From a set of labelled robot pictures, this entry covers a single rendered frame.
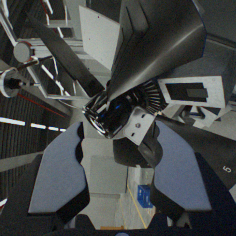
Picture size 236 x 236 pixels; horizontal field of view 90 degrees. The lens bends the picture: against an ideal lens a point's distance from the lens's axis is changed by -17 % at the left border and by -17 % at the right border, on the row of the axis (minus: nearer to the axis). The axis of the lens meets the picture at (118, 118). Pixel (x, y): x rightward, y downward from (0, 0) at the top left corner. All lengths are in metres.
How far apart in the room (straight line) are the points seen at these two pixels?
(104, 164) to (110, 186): 1.18
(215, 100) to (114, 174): 7.30
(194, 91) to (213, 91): 0.04
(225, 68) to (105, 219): 14.43
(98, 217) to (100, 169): 7.64
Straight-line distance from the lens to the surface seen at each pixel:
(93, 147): 12.44
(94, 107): 0.35
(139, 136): 0.37
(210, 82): 0.29
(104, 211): 14.09
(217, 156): 0.33
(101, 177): 7.54
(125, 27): 0.19
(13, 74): 0.43
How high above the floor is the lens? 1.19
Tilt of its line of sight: 4 degrees down
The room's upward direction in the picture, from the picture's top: 85 degrees counter-clockwise
